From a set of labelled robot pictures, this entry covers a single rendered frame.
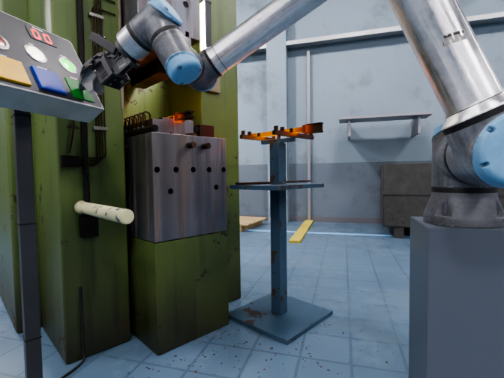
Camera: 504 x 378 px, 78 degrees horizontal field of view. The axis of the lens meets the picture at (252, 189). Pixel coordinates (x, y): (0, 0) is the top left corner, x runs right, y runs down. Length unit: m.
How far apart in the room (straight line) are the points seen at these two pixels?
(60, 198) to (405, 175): 3.31
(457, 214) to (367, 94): 4.15
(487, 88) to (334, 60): 4.40
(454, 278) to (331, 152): 4.05
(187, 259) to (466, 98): 1.13
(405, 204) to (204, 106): 2.72
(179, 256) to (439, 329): 0.96
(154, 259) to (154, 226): 0.14
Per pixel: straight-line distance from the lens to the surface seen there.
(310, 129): 1.49
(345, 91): 5.00
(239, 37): 0.99
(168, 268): 1.38
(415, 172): 3.84
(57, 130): 1.41
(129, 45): 0.98
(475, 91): 0.80
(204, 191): 1.43
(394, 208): 3.84
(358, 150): 4.87
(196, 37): 1.61
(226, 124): 1.79
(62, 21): 1.52
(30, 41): 1.17
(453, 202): 0.95
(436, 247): 0.92
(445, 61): 0.81
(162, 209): 1.32
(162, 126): 1.40
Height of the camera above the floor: 0.74
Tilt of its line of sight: 3 degrees down
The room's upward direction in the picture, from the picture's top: 1 degrees counter-clockwise
